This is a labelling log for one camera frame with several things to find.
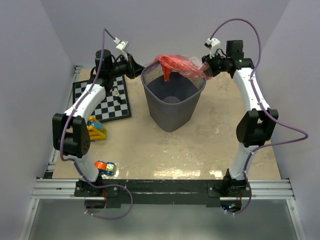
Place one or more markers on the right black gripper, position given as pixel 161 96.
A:
pixel 206 59

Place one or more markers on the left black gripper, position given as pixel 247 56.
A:
pixel 134 69

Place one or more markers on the red plastic trash bag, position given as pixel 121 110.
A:
pixel 189 67

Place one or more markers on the grey mesh trash bin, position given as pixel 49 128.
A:
pixel 171 103

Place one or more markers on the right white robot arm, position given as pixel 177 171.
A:
pixel 255 127

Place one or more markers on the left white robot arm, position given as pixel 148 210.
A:
pixel 69 129

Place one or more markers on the beige chess piece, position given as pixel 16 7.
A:
pixel 116 92

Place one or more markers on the black chess piece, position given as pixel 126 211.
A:
pixel 120 100

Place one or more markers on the black white chessboard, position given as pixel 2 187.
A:
pixel 109 109

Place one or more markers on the yellow blue toy blocks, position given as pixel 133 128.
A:
pixel 97 131

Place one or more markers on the orange tape roll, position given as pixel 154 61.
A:
pixel 101 166

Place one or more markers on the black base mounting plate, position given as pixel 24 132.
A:
pixel 208 192

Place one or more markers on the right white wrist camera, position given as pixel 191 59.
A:
pixel 213 44

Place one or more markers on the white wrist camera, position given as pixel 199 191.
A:
pixel 122 47
pixel 213 44

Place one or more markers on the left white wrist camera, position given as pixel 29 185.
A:
pixel 122 47

